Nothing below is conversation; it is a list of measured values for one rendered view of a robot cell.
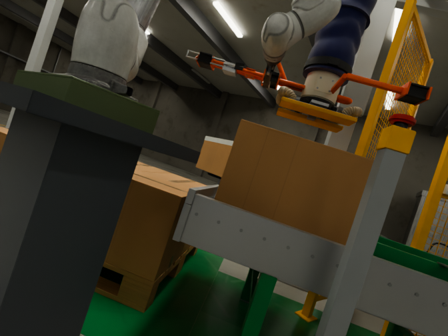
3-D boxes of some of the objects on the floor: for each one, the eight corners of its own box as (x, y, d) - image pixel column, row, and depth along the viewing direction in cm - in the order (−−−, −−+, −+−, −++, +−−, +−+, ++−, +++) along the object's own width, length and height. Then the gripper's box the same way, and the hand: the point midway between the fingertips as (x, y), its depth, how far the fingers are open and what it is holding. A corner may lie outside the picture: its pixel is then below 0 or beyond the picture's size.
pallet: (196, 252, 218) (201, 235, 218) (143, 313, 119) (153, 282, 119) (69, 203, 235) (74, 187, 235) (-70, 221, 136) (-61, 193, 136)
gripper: (275, 20, 108) (271, 46, 129) (255, 79, 108) (255, 95, 129) (293, 25, 107) (287, 50, 128) (273, 85, 107) (270, 100, 128)
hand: (271, 72), depth 127 cm, fingers open, 13 cm apart
